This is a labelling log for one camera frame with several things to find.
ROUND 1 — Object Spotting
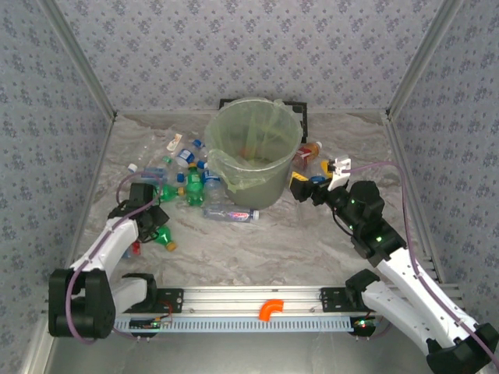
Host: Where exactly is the aluminium table side rail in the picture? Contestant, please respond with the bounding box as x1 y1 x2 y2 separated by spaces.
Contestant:
58 115 118 285
384 111 448 285

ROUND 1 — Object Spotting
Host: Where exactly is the pale blue slotted cable duct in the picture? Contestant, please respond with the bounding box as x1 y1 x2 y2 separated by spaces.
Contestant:
112 314 375 334

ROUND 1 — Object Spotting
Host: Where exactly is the clear bottle with red cap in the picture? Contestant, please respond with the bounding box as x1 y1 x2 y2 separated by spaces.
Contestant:
122 240 142 260

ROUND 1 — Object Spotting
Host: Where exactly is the tall green labelled soda bottle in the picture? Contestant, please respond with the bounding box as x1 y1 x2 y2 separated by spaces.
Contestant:
185 162 207 207

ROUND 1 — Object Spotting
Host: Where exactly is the left small circuit board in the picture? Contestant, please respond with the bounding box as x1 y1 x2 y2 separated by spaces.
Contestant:
128 317 163 332

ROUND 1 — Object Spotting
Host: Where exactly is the small circuit board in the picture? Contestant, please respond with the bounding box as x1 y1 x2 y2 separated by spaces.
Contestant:
350 316 379 336
128 317 163 332

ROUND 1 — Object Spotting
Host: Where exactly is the right small circuit board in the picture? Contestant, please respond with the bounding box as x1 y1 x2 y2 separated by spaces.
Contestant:
350 316 379 336

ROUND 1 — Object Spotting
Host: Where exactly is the amber tea bottle red label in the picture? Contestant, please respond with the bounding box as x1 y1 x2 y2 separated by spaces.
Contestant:
292 140 324 171

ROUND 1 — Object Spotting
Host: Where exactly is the clear bottle blue white label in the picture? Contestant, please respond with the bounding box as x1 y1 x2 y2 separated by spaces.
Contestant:
174 147 196 168

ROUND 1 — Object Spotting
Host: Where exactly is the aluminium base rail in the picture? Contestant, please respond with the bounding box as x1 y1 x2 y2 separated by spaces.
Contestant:
42 285 463 319

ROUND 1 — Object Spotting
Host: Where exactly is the aluminium frame post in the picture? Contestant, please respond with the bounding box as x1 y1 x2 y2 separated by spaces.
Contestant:
37 0 118 120
385 0 467 118

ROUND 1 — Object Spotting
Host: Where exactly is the aluminium table back rail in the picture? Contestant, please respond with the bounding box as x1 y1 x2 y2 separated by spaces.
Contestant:
115 108 391 117

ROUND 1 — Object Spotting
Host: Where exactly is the black white checkerboard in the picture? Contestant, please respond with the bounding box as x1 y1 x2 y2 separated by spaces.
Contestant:
218 97 310 145

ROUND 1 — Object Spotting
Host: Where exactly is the grey translucent plastic bin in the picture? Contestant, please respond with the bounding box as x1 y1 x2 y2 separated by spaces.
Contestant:
205 97 304 210

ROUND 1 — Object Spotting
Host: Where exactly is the white cap blue label bottle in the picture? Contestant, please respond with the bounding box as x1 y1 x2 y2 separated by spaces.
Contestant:
127 162 157 181

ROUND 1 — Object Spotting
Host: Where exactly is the small green bottle yellow cap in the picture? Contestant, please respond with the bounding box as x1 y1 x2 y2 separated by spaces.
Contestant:
154 224 179 252
155 183 186 203

